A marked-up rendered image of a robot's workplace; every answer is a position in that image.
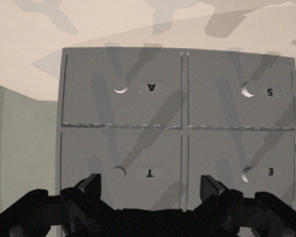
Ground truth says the grey chest of drawers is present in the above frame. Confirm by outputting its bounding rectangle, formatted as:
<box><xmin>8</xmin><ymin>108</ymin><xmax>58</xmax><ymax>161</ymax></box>
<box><xmin>55</xmin><ymin>46</ymin><xmax>296</xmax><ymax>212</ymax></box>

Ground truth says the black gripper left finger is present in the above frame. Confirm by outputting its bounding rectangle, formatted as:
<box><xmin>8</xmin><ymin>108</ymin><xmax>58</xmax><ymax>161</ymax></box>
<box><xmin>0</xmin><ymin>174</ymin><xmax>135</xmax><ymax>237</ymax></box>

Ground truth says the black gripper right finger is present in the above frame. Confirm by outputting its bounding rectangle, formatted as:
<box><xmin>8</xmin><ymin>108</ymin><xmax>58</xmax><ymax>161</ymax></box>
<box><xmin>175</xmin><ymin>175</ymin><xmax>296</xmax><ymax>237</ymax></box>

